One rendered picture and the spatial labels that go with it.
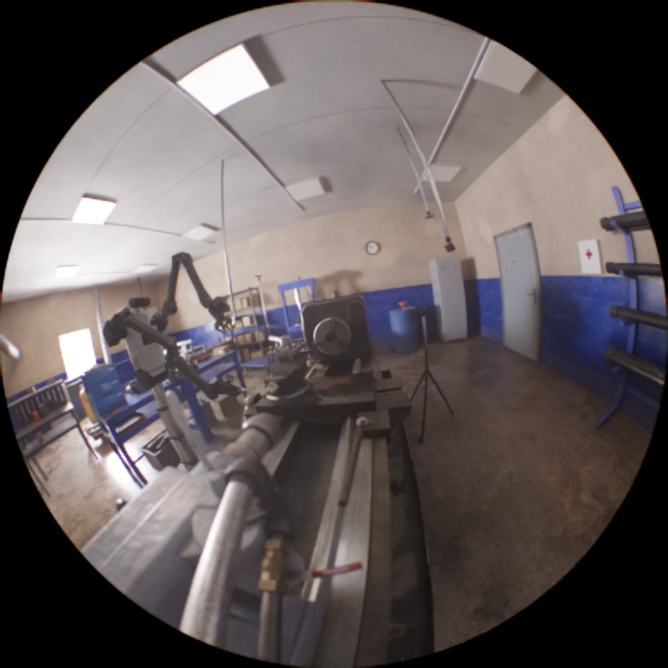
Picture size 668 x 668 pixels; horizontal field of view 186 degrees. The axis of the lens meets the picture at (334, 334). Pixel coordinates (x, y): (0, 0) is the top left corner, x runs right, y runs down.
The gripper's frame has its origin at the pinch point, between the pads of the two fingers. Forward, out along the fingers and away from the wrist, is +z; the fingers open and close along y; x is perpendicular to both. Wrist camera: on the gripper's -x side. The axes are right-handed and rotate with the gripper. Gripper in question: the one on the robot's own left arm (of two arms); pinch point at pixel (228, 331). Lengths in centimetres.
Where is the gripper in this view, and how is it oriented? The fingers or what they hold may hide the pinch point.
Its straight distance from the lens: 133.0
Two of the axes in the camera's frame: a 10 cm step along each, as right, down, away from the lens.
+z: 6.4, 7.5, 1.5
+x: -7.7, 6.3, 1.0
